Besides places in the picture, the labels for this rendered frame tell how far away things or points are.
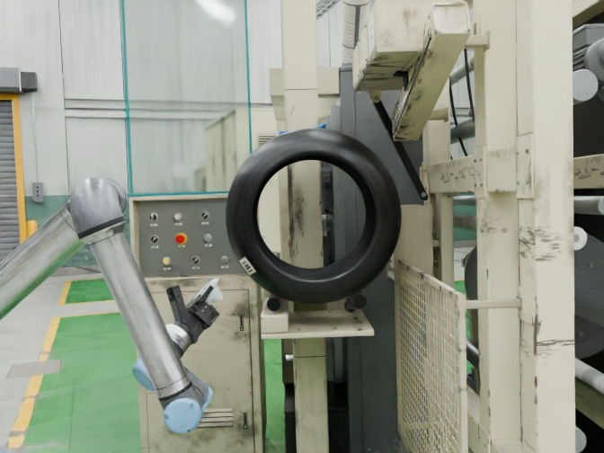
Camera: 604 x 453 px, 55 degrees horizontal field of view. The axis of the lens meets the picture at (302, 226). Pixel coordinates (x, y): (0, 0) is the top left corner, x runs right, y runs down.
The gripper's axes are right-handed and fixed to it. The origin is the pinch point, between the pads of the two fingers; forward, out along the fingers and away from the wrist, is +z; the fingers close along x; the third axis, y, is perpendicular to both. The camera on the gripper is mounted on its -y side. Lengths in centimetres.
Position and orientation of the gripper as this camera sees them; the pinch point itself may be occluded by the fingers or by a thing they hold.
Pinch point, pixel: (213, 279)
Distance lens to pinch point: 181.2
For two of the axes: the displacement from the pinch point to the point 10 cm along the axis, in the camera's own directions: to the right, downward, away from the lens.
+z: 4.6, -6.3, 6.3
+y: 6.7, 7.1, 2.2
